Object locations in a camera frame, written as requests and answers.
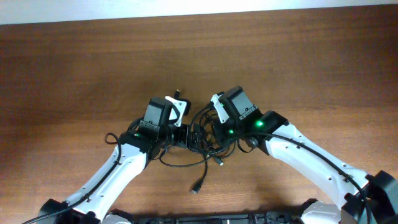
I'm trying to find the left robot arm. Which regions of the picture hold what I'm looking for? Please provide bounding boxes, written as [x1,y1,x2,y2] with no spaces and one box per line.
[35,96,190,223]

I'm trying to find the black USB cable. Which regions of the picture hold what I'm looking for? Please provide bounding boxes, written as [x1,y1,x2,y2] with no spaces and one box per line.
[158,89,224,169]

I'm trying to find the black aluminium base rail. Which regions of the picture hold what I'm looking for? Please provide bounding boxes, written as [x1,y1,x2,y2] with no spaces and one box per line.
[105,211,305,224]

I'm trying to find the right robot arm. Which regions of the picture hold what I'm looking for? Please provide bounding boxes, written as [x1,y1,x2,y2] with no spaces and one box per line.
[211,86,397,223]

